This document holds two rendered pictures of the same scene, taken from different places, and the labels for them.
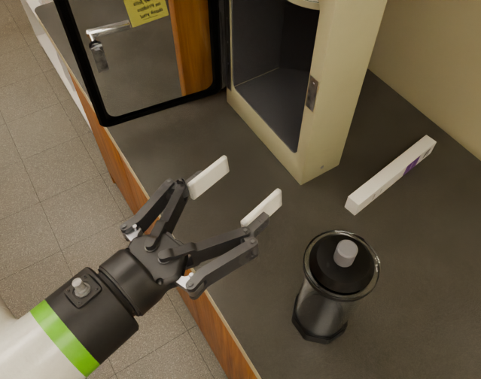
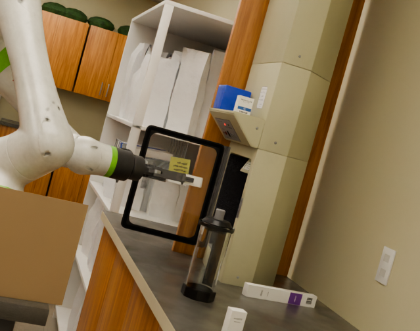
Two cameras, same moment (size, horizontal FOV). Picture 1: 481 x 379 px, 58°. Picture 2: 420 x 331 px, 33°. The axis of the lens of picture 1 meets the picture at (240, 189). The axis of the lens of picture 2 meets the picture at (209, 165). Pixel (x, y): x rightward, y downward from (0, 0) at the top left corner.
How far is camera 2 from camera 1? 186 cm
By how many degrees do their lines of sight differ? 53
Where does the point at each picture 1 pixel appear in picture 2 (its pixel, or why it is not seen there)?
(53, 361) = (108, 149)
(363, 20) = (269, 176)
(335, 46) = (254, 180)
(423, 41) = (330, 259)
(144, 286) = (141, 161)
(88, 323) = (122, 151)
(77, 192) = not seen: outside the picture
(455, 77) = (341, 275)
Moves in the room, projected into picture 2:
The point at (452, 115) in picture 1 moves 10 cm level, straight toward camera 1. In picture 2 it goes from (338, 303) to (320, 301)
